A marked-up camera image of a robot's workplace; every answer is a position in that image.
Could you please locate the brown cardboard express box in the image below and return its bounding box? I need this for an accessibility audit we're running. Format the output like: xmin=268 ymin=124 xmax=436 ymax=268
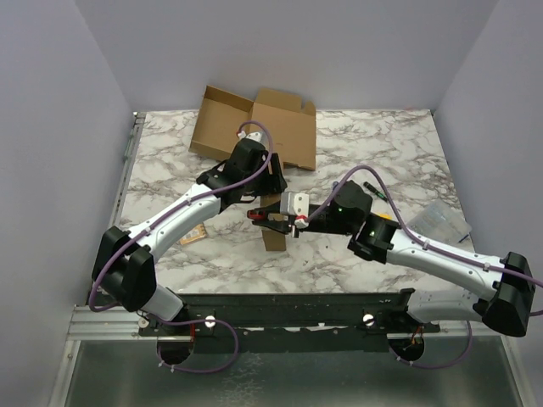
xmin=189 ymin=86 xmax=316 ymax=170

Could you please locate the red black utility knife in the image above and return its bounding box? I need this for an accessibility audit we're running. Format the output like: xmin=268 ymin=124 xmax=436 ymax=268
xmin=247 ymin=208 xmax=283 ymax=220

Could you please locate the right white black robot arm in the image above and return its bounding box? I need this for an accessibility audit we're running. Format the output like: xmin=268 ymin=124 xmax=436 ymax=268
xmin=247 ymin=181 xmax=535 ymax=337

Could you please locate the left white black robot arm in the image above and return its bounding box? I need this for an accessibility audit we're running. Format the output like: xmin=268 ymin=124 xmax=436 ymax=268
xmin=92 ymin=139 xmax=287 ymax=335

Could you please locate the clear plastic screw box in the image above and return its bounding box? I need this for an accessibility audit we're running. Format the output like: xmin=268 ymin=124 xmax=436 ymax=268
xmin=407 ymin=199 xmax=472 ymax=244

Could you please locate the green black screwdriver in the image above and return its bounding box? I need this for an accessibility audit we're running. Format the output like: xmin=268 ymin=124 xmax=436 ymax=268
xmin=363 ymin=181 xmax=388 ymax=202

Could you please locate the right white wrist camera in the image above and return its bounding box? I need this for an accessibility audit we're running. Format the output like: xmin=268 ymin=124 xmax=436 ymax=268
xmin=279 ymin=192 xmax=310 ymax=229

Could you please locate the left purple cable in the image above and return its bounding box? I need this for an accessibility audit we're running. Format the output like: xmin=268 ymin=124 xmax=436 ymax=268
xmin=88 ymin=120 xmax=274 ymax=375

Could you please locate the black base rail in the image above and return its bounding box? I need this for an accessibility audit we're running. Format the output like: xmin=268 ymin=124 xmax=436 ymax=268
xmin=137 ymin=289 xmax=439 ymax=357

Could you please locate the aluminium extrusion frame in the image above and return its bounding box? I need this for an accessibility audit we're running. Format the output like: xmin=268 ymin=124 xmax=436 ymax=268
xmin=54 ymin=110 xmax=531 ymax=407

